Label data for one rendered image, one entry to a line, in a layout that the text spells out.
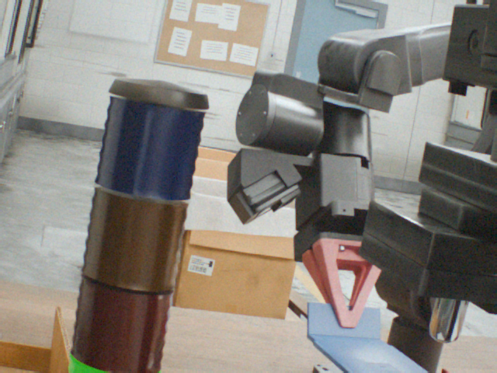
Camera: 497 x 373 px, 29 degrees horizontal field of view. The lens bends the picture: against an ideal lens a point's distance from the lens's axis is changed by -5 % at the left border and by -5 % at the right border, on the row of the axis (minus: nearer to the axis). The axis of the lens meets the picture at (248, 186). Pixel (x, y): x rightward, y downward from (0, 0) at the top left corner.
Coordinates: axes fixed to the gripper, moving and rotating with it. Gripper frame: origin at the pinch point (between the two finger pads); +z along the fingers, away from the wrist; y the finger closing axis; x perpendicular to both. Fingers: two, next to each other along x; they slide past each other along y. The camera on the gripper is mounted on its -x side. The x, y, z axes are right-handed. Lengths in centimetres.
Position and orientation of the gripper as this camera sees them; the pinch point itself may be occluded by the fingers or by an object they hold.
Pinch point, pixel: (346, 319)
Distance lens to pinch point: 89.3
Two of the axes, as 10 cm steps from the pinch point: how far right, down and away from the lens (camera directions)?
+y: 3.1, -3.6, -8.8
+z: 0.0, 9.2, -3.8
